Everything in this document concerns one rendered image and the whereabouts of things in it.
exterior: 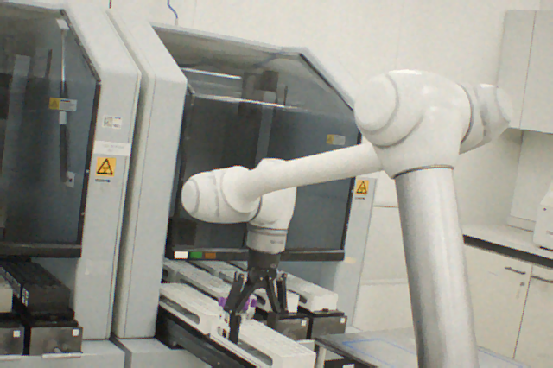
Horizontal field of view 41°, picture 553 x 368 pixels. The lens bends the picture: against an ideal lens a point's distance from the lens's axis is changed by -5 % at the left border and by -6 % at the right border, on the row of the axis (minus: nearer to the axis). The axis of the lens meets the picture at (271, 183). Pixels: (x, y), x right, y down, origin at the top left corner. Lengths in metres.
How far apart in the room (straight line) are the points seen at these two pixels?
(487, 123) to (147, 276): 1.05
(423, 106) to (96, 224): 1.00
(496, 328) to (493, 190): 0.96
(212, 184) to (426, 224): 0.56
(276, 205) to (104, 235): 0.48
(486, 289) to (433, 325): 3.02
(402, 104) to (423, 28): 2.95
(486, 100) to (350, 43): 2.47
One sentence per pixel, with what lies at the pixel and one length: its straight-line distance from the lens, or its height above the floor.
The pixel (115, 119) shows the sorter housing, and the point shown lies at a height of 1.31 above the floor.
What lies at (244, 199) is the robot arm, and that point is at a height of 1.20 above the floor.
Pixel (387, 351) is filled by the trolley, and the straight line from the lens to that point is 2.04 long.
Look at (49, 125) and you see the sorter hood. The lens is 1.86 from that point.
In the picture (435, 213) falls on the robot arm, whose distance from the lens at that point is 1.24.
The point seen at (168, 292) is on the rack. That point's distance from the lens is 2.11.
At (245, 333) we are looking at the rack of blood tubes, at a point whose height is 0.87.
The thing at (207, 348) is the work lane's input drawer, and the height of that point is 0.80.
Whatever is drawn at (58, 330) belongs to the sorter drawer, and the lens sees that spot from 1.90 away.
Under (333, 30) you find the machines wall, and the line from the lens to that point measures 3.73.
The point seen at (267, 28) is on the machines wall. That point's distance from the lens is 3.50.
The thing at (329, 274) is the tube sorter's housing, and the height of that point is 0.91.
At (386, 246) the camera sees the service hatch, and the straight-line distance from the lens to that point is 4.14.
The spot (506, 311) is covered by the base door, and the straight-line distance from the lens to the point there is 4.17.
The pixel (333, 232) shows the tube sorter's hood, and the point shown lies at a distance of 2.36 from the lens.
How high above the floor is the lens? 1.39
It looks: 5 degrees down
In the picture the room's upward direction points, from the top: 8 degrees clockwise
